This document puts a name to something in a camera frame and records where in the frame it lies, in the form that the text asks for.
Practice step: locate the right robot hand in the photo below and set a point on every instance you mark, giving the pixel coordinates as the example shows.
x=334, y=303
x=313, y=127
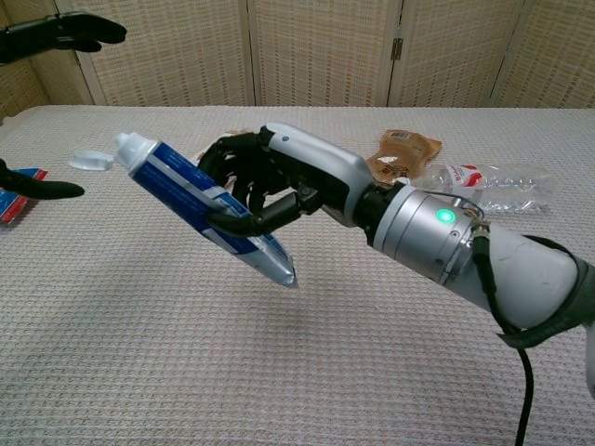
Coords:
x=321, y=162

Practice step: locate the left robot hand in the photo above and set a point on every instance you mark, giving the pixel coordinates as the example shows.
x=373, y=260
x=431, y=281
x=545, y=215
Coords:
x=83, y=32

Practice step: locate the blue white toothpaste tube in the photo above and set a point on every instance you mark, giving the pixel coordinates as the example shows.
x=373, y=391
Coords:
x=172, y=176

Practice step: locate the brown spout pouch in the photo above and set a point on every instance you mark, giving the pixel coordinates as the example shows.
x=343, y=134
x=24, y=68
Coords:
x=404, y=148

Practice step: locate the woven folding screen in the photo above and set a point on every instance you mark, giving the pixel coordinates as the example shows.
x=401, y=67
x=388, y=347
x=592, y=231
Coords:
x=186, y=56

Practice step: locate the brass screen hinge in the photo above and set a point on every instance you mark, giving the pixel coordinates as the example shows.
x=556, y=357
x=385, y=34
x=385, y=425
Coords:
x=396, y=48

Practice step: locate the blue red snack bag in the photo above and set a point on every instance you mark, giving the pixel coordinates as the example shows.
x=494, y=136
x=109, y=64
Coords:
x=14, y=209

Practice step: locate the clear plastic water bottle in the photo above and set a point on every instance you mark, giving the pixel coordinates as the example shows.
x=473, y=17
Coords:
x=511, y=186

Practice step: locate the beige woven tablecloth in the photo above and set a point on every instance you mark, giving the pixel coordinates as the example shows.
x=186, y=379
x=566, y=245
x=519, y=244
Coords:
x=232, y=362

